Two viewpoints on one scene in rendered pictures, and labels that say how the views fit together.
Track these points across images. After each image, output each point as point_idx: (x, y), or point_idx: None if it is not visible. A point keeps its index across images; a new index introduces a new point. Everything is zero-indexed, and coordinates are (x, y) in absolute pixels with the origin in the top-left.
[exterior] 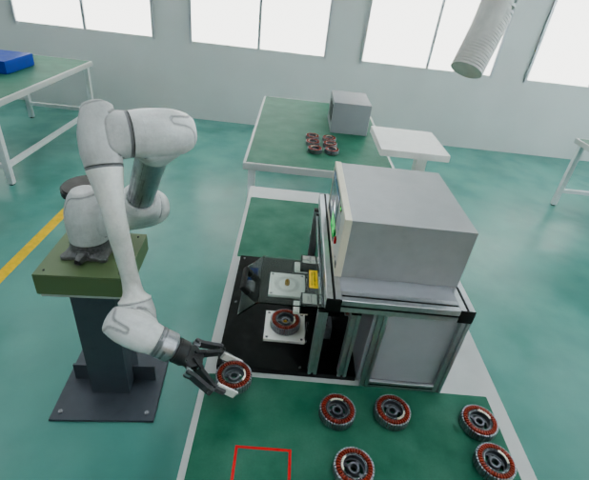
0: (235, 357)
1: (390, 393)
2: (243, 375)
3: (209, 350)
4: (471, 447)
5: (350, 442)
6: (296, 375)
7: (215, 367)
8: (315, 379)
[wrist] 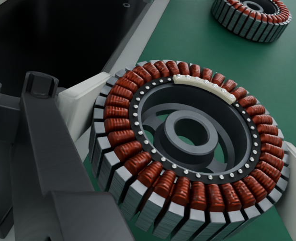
0: (95, 78)
1: None
2: (178, 104)
3: (43, 170)
4: None
5: (295, 31)
6: (136, 28)
7: None
8: (154, 10)
